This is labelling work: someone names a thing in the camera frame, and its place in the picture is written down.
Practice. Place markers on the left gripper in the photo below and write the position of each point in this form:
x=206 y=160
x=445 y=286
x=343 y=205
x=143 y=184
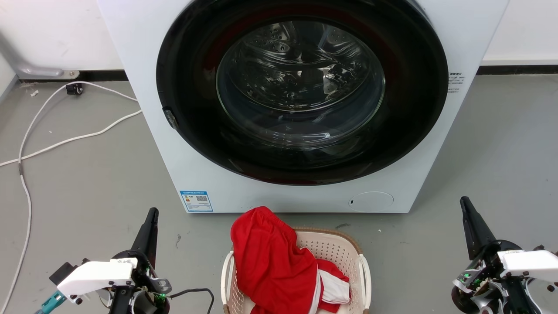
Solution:
x=146 y=285

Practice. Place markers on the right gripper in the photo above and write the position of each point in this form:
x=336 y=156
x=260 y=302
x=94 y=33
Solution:
x=488 y=270

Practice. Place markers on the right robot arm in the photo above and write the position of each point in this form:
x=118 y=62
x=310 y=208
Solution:
x=514 y=298

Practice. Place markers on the beige plastic laundry basket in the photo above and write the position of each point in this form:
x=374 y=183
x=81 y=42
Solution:
x=335 y=249

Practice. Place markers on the blue energy label sticker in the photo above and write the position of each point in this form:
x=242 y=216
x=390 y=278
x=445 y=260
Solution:
x=196 y=201

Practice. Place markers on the white front-load washing machine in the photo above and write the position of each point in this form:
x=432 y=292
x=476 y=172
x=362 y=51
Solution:
x=144 y=131

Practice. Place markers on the round white filter cover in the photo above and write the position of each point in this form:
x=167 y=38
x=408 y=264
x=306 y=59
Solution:
x=370 y=202

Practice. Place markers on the black round washer door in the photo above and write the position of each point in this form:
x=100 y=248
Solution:
x=192 y=131

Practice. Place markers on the red and white garment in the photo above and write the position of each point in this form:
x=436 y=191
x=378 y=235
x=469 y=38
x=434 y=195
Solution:
x=270 y=261

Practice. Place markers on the printed warning text label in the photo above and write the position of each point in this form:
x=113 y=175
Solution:
x=455 y=82

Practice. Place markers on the grey drain pipe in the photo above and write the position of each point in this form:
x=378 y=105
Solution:
x=26 y=69

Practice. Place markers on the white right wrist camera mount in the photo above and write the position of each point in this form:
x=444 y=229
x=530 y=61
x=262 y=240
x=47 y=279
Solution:
x=529 y=261

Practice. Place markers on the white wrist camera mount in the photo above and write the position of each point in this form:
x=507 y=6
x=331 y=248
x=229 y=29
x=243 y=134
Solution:
x=529 y=261
x=96 y=275

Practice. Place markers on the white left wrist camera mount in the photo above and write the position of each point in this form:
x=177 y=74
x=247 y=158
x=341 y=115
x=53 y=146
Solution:
x=96 y=275

